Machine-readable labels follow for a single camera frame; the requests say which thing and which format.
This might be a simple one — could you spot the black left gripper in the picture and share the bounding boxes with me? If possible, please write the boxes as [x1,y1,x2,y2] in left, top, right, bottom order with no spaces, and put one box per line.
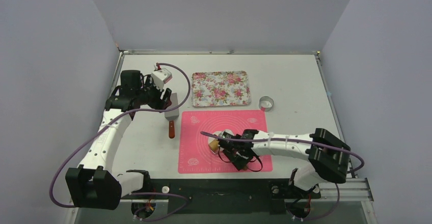
[136,76,171,112]

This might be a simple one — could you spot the white dough lump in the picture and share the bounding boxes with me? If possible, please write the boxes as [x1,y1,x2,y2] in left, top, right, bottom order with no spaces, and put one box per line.
[208,129,234,154]

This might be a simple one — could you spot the round metal dough cutter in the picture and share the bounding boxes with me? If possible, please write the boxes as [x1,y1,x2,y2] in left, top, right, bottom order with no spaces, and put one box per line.
[259,96,274,112]

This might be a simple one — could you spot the wooden rolling pin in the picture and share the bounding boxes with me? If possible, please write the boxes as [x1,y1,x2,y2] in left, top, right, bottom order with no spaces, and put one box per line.
[208,139,251,171]

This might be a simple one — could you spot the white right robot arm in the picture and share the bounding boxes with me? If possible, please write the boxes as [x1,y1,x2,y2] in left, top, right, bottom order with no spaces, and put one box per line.
[208,128,350,197]

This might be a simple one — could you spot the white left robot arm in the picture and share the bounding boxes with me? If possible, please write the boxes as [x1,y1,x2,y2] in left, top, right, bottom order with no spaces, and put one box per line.
[65,68,172,210]

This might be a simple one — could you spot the pink silicone baking mat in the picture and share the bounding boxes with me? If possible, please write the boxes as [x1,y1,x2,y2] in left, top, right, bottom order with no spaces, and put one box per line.
[178,110,267,174]

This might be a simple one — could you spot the floral rectangular tray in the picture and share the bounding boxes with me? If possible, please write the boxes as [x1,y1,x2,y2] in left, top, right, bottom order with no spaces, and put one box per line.
[191,71,251,107]

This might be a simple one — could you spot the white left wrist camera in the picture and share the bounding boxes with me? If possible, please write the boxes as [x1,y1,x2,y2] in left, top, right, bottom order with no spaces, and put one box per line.
[151,68,172,91]

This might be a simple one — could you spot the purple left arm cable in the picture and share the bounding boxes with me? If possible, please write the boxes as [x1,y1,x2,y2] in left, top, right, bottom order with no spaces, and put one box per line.
[49,62,192,222]

